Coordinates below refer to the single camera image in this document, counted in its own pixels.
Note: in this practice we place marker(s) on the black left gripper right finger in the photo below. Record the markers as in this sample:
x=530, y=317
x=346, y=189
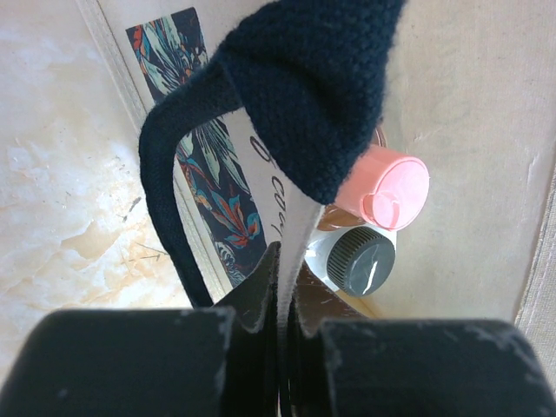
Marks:
x=343, y=363

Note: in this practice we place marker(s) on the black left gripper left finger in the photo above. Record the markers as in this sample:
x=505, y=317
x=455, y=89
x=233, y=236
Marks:
x=217, y=361

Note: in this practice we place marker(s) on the white bottle grey cap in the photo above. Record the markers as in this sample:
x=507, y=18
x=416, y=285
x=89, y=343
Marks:
x=355, y=260

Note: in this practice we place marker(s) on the orange lotion bottle pink cap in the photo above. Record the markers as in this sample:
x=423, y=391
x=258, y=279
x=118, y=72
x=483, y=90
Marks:
x=385, y=188

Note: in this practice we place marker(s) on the beige canvas tote bag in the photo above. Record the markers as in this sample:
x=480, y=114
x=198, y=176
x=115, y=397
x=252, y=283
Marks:
x=253, y=113

